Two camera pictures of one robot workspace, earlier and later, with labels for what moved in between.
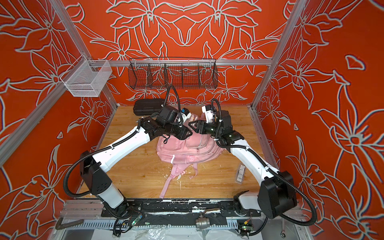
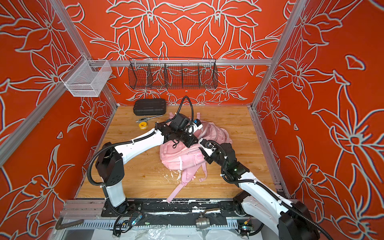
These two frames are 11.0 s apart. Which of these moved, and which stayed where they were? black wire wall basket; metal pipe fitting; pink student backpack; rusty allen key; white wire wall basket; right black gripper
Moved: pink student backpack; right black gripper
Stayed: white wire wall basket; black wire wall basket; metal pipe fitting; rusty allen key
